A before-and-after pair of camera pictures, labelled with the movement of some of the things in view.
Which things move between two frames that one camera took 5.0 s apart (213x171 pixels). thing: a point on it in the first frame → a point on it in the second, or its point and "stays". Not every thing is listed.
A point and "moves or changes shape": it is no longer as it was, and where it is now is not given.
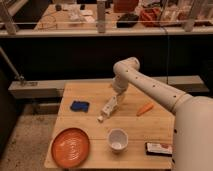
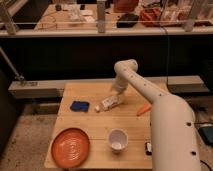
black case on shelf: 128,20 stays
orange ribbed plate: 70,147 stays
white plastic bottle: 107,109 moves or changes shape
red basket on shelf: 150,17 stays
